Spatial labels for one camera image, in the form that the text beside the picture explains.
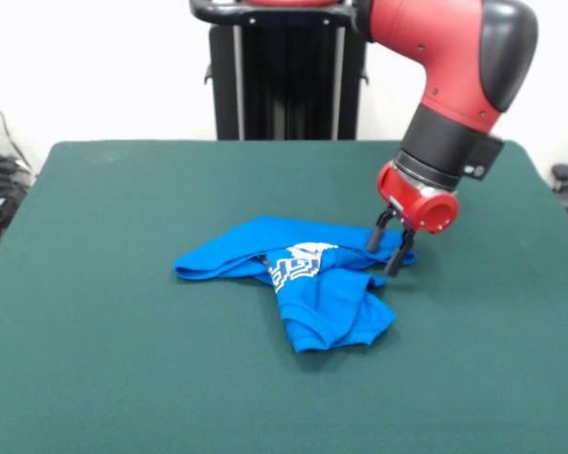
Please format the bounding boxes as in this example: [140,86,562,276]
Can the black cable bundle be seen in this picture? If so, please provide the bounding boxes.
[0,155,34,247]

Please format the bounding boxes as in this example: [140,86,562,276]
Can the blue shirt with white print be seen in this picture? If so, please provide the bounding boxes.
[172,216,417,355]

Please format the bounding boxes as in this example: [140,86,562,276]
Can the dark green table cloth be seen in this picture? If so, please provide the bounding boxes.
[0,139,568,454]

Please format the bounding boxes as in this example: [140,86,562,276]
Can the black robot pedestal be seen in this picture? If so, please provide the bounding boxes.
[188,0,371,142]

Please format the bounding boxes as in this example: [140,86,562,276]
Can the thin grey cable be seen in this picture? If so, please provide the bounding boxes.
[0,87,33,171]

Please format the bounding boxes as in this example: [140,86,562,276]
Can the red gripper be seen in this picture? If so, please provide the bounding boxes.
[364,161,461,278]

